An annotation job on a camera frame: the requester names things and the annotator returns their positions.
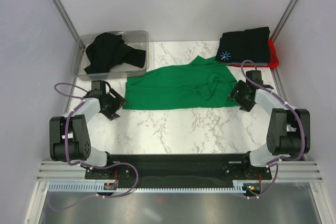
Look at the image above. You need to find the green t shirt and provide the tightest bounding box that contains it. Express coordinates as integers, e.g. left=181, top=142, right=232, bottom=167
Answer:
left=123, top=56, right=238, bottom=110

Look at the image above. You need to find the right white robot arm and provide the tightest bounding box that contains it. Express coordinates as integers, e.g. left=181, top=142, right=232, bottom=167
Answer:
left=228, top=80, right=310, bottom=179

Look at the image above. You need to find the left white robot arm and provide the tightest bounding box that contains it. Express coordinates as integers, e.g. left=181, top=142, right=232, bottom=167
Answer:
left=49, top=88, right=127, bottom=178

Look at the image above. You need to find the folded red t shirt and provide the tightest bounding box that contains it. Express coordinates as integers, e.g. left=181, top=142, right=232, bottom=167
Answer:
left=227, top=39, right=280, bottom=69

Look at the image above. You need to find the folded black t shirt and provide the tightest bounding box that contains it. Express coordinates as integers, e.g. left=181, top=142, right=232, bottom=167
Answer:
left=215, top=27, right=271, bottom=65

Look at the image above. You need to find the clear plastic bin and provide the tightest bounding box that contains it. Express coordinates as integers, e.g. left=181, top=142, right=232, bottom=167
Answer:
left=71, top=30, right=150, bottom=80

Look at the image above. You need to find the crumpled black t shirt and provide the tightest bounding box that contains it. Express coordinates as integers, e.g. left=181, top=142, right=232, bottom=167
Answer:
left=85, top=33, right=146, bottom=74

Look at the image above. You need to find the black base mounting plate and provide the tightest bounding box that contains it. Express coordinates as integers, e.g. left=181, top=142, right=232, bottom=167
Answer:
left=85, top=154, right=272, bottom=188

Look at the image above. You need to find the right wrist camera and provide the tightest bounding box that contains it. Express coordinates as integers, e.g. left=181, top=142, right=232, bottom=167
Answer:
left=246, top=70, right=273, bottom=89

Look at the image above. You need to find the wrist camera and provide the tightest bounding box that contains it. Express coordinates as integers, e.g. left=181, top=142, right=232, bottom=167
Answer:
left=246, top=70, right=273, bottom=89
left=90, top=80, right=110, bottom=94

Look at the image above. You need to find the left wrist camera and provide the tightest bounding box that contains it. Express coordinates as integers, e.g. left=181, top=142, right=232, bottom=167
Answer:
left=90, top=80, right=110, bottom=94

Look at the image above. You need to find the white slotted cable duct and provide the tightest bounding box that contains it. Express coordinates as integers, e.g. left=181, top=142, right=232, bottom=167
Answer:
left=48, top=180, right=261, bottom=193

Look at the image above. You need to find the right aluminium frame post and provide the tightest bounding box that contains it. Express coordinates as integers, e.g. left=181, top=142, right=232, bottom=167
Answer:
left=271, top=0, right=300, bottom=42

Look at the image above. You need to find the aluminium frame post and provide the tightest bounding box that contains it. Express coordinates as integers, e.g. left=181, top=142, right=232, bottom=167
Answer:
left=271, top=0, right=300, bottom=42
left=51, top=0, right=82, bottom=44

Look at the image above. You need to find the left aluminium frame post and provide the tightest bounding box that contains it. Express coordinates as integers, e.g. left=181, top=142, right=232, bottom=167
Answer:
left=51, top=0, right=82, bottom=44

